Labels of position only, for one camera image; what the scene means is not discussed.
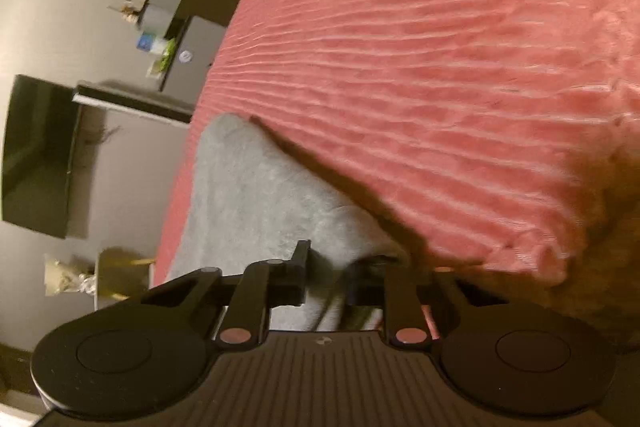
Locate white plastic bag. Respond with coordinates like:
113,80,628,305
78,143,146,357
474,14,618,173
43,254,96,297

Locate grey drawer cabinet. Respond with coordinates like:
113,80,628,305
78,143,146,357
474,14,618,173
160,16,227,106

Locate grey wall shelf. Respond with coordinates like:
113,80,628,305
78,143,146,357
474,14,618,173
73,80,194,126

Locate black wall television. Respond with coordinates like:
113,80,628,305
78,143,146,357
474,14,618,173
1,75,81,239

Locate blue white box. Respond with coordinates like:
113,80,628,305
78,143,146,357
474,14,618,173
136,32,158,53

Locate green small plant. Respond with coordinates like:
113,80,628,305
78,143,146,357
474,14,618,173
146,39,177,79

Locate grey sweatpants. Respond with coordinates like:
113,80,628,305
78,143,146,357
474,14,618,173
168,114,409,332

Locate pink ribbed bed blanket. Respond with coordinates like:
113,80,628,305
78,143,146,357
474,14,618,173
155,0,639,348

